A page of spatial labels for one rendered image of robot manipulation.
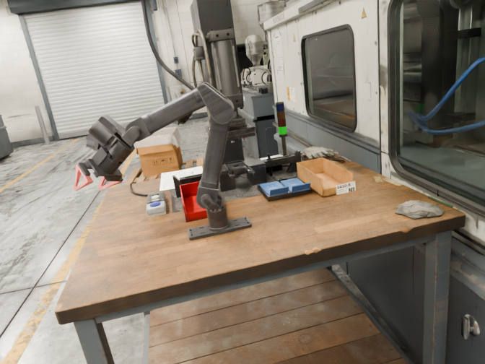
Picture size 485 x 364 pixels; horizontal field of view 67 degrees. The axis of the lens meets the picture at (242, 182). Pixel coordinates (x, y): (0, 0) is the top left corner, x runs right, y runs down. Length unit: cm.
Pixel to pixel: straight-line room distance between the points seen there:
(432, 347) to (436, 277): 27
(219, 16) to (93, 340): 117
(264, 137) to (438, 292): 360
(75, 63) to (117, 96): 129
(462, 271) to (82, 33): 1039
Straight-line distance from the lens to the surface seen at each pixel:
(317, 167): 156
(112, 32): 1079
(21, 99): 1151
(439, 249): 125
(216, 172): 108
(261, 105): 458
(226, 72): 144
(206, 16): 153
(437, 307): 136
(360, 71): 180
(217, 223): 113
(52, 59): 1111
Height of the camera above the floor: 139
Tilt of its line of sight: 18 degrees down
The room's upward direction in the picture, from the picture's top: 8 degrees counter-clockwise
